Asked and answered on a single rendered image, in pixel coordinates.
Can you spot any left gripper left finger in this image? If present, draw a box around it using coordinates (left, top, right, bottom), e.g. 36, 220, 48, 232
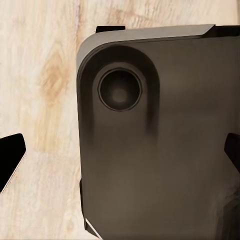
0, 133, 26, 193

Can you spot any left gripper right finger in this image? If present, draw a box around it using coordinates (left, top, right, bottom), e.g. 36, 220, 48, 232
224, 133, 240, 173

